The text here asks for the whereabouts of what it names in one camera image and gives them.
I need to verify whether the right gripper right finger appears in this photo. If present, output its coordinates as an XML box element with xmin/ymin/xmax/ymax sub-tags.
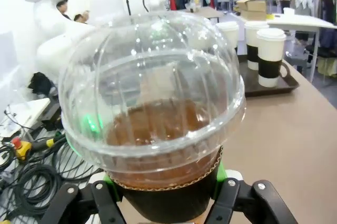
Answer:
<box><xmin>205</xmin><ymin>161</ymin><xmax>293</xmax><ymax>224</ymax></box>

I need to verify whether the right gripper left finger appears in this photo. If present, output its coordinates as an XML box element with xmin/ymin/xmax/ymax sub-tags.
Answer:
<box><xmin>39</xmin><ymin>172</ymin><xmax>124</xmax><ymax>224</ymax></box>

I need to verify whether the clear dome-lid tea cup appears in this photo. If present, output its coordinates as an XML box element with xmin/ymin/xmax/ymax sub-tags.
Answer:
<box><xmin>57</xmin><ymin>11</ymin><xmax>247</xmax><ymax>222</ymax></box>

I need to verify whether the white lidded paper coffee cup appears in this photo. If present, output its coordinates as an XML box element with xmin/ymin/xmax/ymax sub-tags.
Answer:
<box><xmin>256</xmin><ymin>28</ymin><xmax>286</xmax><ymax>88</ymax></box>
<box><xmin>244</xmin><ymin>21</ymin><xmax>270</xmax><ymax>71</ymax></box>
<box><xmin>215</xmin><ymin>21</ymin><xmax>240</xmax><ymax>54</ymax></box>

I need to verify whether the brown plastic serving tray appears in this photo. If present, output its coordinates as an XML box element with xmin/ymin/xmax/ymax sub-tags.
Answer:
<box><xmin>237</xmin><ymin>55</ymin><xmax>300</xmax><ymax>98</ymax></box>

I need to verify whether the yellow red emergency stop button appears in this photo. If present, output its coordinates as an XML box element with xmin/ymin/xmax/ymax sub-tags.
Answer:
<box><xmin>11</xmin><ymin>137</ymin><xmax>33</xmax><ymax>161</ymax></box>

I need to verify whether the white flat device box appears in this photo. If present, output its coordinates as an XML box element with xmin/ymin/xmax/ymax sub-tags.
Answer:
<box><xmin>4</xmin><ymin>97</ymin><xmax>51</xmax><ymax>131</ymax></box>

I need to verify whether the black cloth bundle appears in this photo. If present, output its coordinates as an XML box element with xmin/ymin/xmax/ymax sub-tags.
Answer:
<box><xmin>28</xmin><ymin>72</ymin><xmax>58</xmax><ymax>96</ymax></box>

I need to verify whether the white table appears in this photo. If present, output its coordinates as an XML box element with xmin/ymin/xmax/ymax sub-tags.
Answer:
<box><xmin>265</xmin><ymin>13</ymin><xmax>337</xmax><ymax>83</ymax></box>

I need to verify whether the open cardboard box stack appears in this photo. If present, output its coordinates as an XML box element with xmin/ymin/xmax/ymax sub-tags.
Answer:
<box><xmin>235</xmin><ymin>0</ymin><xmax>269</xmax><ymax>21</ymax></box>

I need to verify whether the brown background table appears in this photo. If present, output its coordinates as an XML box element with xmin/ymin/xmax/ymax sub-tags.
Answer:
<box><xmin>181</xmin><ymin>6</ymin><xmax>225</xmax><ymax>24</ymax></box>

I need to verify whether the seated person with black hair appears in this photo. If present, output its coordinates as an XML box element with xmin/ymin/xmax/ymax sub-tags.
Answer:
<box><xmin>56</xmin><ymin>0</ymin><xmax>74</xmax><ymax>22</ymax></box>

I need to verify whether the black cable bundle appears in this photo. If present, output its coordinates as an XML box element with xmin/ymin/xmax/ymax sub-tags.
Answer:
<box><xmin>0</xmin><ymin>134</ymin><xmax>102</xmax><ymax>210</ymax></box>

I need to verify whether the yellow black cable connector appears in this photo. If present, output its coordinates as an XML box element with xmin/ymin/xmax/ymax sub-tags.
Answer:
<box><xmin>31</xmin><ymin>135</ymin><xmax>67</xmax><ymax>151</ymax></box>

